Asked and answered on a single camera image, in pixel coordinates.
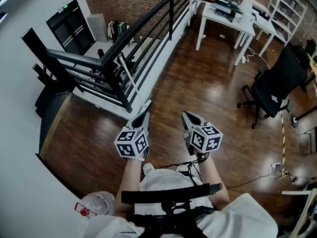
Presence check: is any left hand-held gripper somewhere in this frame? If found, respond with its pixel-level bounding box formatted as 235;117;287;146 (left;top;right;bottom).
113;111;151;161

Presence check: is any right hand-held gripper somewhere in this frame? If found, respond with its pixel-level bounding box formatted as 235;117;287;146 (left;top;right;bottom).
181;111;224;156

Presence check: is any white-handled broom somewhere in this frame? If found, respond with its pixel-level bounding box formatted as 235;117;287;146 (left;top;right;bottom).
117;53;153;114

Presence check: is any person's right forearm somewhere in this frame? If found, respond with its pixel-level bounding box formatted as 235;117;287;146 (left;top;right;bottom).
197;154;231;212

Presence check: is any person's left forearm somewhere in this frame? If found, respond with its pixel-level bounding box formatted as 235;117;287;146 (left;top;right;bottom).
114;158;146;218

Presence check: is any person's left shoe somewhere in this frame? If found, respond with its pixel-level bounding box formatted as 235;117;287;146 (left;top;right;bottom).
143;163;156;176

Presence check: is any black metal stair railing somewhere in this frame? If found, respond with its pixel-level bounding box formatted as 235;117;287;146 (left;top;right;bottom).
20;0;194;114

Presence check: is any black chest harness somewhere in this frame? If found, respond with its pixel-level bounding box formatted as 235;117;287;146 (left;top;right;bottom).
120;182;223;238

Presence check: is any black office chair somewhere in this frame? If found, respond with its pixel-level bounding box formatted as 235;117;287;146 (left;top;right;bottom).
236;45;310;130

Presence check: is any clear plastic water bottle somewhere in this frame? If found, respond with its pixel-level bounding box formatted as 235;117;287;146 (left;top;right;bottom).
74;190;116;218

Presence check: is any white power strip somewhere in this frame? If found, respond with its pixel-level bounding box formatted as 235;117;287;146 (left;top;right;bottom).
269;162;283;174

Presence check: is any grey metal cabinet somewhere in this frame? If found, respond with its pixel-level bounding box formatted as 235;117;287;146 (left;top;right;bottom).
87;13;110;43

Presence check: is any person's white clothing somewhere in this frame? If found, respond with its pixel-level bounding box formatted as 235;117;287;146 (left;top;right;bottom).
88;168;278;238

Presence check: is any black desk foot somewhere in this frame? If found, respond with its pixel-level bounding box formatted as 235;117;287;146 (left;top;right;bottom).
290;105;317;129

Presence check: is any black double door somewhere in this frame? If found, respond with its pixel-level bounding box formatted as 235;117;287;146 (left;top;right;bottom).
46;0;97;56

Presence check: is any black device on table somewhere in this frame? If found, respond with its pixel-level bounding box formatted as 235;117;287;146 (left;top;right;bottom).
211;1;240;17

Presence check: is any white table with black items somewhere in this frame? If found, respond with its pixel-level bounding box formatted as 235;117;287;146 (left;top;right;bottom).
242;0;277;57

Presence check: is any white printer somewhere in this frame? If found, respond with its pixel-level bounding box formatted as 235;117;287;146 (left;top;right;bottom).
238;0;256;22

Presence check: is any black high-back chair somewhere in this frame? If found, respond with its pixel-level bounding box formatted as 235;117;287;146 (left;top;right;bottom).
288;38;317;93

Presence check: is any white shelf rack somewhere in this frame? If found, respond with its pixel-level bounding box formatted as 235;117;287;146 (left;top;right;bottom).
266;0;309;47

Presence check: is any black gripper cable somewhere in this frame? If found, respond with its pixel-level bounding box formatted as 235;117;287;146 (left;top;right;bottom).
158;130;211;180

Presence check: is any black floor cable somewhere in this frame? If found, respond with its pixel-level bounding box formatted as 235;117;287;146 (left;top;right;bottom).
225;169;317;190

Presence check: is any white floor cable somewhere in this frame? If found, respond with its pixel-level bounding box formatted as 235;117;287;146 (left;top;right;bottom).
241;46;272;70

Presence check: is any white frame stand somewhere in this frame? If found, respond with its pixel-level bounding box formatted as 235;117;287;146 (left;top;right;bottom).
281;187;317;238

